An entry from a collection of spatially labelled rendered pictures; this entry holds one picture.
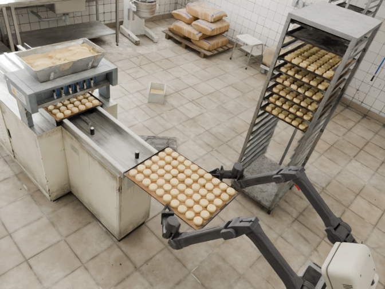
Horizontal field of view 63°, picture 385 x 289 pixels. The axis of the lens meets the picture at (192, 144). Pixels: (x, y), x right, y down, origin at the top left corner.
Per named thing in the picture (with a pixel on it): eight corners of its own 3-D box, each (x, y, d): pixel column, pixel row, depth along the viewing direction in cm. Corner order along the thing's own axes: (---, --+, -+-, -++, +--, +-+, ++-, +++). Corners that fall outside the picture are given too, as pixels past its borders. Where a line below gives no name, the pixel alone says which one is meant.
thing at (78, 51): (17, 63, 217) (15, 55, 213) (85, 47, 251) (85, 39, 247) (37, 79, 205) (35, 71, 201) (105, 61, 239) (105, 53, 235)
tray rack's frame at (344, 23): (269, 217, 303) (360, 39, 189) (227, 187, 324) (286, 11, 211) (297, 183, 345) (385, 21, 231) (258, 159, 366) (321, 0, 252)
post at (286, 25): (232, 184, 317) (292, 13, 209) (230, 183, 318) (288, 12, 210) (234, 183, 319) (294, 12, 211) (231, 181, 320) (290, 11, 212)
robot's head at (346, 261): (379, 270, 137) (369, 241, 134) (365, 306, 124) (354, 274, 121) (346, 265, 148) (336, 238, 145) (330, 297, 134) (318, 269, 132)
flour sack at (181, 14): (185, 26, 565) (187, 16, 554) (170, 18, 585) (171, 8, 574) (211, 20, 609) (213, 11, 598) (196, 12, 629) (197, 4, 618)
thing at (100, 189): (70, 196, 290) (59, 118, 232) (101, 179, 311) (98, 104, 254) (118, 246, 259) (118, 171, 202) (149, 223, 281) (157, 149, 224)
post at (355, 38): (270, 210, 298) (358, 38, 190) (267, 209, 300) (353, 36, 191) (272, 209, 300) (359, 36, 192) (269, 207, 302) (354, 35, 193)
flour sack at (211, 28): (208, 38, 538) (210, 28, 527) (189, 29, 555) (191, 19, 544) (231, 30, 585) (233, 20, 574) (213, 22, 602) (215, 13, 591)
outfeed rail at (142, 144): (18, 51, 310) (16, 45, 306) (20, 50, 312) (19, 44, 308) (156, 160, 223) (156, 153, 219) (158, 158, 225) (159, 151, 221)
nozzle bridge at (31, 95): (14, 113, 238) (3, 73, 216) (95, 86, 284) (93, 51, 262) (36, 135, 224) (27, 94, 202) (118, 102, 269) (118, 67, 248)
